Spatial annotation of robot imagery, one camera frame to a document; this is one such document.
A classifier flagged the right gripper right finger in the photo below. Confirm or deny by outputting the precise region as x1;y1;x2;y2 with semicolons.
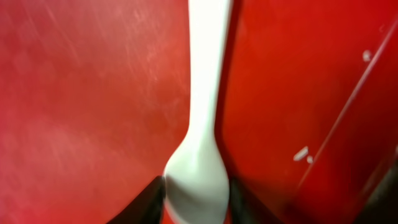
229;178;283;224

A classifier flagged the red serving tray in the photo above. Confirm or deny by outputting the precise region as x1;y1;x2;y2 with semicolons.
1;0;397;223

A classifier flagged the white plastic spoon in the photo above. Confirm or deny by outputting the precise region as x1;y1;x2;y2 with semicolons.
163;0;233;223

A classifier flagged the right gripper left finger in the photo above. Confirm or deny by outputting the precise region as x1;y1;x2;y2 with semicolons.
107;175;165;224

